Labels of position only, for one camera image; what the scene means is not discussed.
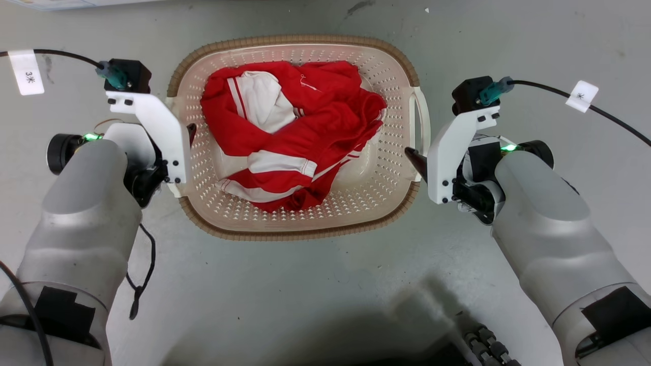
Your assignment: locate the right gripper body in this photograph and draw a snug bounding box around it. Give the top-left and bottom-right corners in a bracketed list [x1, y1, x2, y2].
[452, 134, 515, 226]

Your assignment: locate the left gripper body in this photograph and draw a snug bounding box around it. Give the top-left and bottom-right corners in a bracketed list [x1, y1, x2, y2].
[102, 123, 169, 208]

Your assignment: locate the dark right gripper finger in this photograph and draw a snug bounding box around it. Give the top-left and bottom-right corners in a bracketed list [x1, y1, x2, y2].
[405, 147, 429, 182]

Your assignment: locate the beige laundry basket brown rim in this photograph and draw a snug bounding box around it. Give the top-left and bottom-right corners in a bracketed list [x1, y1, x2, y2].
[166, 35, 432, 241]

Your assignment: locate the red white striped garment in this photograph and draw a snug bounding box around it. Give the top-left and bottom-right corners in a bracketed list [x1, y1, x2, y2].
[200, 60, 388, 213]

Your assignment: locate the black tape patch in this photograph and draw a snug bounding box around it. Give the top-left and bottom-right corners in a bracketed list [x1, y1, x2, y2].
[34, 286, 96, 344]
[575, 286, 651, 359]

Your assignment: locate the white right camera bracket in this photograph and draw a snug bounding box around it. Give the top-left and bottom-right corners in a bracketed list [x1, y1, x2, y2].
[427, 107, 502, 205]

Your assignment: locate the white camera bracket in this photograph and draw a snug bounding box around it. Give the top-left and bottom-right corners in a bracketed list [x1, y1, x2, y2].
[427, 107, 502, 205]
[105, 90, 187, 185]

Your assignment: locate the white left camera bracket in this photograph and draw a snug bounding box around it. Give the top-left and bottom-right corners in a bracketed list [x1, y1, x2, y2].
[105, 90, 187, 185]

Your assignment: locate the thin black dangling cable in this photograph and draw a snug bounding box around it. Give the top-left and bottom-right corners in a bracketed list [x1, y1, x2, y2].
[125, 223, 157, 321]

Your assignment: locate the white cable label tag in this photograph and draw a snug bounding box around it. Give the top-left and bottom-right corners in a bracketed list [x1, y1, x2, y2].
[565, 80, 600, 114]
[8, 49, 45, 96]

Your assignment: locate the black cable teal plug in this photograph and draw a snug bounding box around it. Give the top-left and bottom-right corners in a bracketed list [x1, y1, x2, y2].
[479, 76, 651, 147]
[0, 48, 129, 90]

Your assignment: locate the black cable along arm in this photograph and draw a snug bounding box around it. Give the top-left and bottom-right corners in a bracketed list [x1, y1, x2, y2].
[0, 260, 55, 366]

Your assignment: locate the black corrugated cable conduit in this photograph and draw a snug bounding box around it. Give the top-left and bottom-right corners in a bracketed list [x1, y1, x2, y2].
[462, 324, 522, 366]

